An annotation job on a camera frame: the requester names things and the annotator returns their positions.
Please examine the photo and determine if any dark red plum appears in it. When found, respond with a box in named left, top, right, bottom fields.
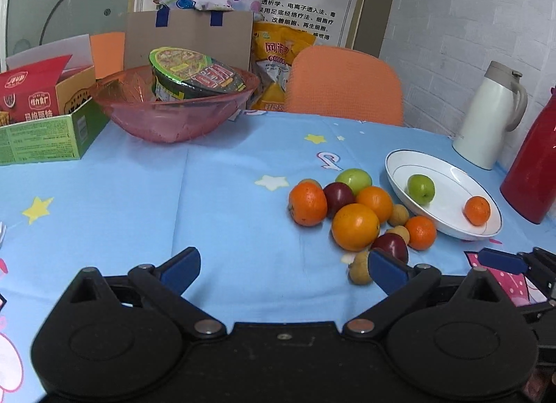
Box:
left=323, top=182, right=355, bottom=219
left=371, top=233, right=409, bottom=264

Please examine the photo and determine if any brown longan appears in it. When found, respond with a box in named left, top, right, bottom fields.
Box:
left=385, top=225, right=411, bottom=245
left=348, top=250, right=372, bottom=285
left=387, top=204, right=410, bottom=227

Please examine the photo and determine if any large orange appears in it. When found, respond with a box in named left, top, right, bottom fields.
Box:
left=355, top=186, right=393, bottom=224
left=331, top=204, right=381, bottom=253

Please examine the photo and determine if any green jujube fruit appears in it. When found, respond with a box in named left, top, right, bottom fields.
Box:
left=335, top=168, right=372, bottom=196
left=407, top=174, right=435, bottom=205

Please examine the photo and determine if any small tangerine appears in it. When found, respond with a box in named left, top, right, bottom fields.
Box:
left=287, top=181, right=328, bottom=227

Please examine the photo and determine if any red thermos jug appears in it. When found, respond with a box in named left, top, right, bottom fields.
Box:
left=500, top=88, right=556, bottom=224

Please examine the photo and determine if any white porcelain plate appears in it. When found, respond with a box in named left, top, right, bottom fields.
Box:
left=384, top=149, right=503, bottom=240

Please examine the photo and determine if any blue cartoon tablecloth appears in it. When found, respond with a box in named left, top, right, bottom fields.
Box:
left=1, top=112, right=555, bottom=402

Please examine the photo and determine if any white thermos jug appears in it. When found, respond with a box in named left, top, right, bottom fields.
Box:
left=452, top=60, right=528, bottom=170

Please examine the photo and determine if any green cardboard box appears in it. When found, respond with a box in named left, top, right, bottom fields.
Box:
left=1, top=66, right=108, bottom=165

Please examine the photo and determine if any pink glass bowl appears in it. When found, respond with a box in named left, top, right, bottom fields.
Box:
left=90, top=65, right=260, bottom=143

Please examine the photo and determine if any orange chair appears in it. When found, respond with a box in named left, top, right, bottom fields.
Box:
left=285, top=46, right=403, bottom=126
left=90, top=31, right=125, bottom=79

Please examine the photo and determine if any instant noodle cup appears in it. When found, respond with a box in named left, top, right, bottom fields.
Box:
left=149, top=47, right=246, bottom=102

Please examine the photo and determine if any red snack packet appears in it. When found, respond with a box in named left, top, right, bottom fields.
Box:
left=0, top=55, right=72, bottom=123

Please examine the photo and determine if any brown cardboard box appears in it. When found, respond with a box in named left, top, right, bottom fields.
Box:
left=123, top=8, right=254, bottom=71

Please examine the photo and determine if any yellow snack bag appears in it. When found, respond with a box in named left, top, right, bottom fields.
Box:
left=252, top=22, right=316, bottom=111

